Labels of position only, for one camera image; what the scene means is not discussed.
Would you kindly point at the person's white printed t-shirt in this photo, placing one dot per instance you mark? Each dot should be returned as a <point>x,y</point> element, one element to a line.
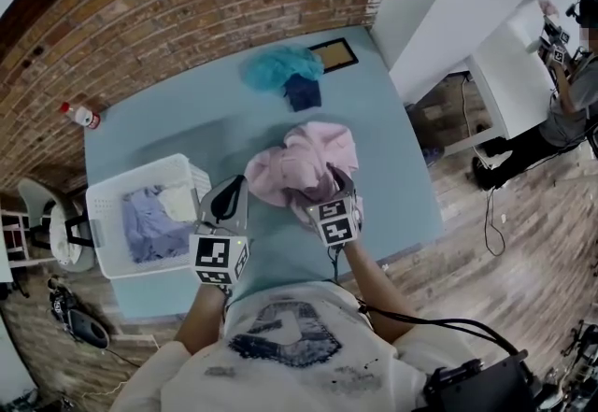
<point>280,382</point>

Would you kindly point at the person's right forearm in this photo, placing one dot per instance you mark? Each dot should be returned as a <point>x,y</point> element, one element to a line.
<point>378,298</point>

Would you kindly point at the pink garment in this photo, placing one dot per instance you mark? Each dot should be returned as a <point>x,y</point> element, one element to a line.
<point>303,153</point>

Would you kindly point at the black waist pack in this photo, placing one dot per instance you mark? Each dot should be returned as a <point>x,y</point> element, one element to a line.
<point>490,384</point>

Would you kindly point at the teal fluffy cloth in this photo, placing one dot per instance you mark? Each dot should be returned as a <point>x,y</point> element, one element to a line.
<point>275,66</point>

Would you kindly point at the dark blue cloth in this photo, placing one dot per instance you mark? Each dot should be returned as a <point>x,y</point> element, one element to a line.
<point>303,95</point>

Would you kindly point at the red-capped plastic water bottle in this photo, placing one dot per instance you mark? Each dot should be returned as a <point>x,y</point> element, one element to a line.
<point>81,116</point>

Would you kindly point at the grey shell chair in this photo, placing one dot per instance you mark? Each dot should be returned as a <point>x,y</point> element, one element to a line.
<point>35,195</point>

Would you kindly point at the person's left forearm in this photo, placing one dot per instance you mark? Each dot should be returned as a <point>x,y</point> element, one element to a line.
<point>201,321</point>

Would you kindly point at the black gadget with marker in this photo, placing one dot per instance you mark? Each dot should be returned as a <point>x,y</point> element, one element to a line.
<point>61,302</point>

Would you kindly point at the black picture frame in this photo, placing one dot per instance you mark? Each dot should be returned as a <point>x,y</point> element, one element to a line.
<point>338,52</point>

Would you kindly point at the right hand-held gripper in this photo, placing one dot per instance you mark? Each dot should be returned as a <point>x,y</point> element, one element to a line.
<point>334,223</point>

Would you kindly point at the black oval floor device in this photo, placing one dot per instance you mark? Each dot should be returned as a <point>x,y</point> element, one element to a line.
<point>89,328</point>

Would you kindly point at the purple clothes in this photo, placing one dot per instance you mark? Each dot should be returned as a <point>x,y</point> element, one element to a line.
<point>149,232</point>

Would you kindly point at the white shelf rack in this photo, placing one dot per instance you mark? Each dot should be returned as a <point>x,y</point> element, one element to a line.
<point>14,237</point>

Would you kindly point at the white side table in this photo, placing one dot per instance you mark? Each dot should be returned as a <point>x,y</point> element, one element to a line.
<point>514,74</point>

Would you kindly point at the white plastic laundry basket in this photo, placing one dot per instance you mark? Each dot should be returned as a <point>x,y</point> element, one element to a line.
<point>107,204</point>

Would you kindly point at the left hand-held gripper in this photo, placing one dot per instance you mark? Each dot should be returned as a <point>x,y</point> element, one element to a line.
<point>217,260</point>

